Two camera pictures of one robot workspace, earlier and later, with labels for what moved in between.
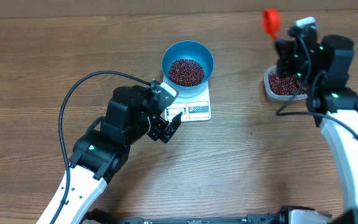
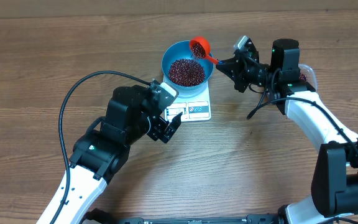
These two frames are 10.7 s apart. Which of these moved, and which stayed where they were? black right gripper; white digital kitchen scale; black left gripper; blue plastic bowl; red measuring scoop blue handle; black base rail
Moved: red measuring scoop blue handle; black right gripper
Stayed: blue plastic bowl; black left gripper; white digital kitchen scale; black base rail
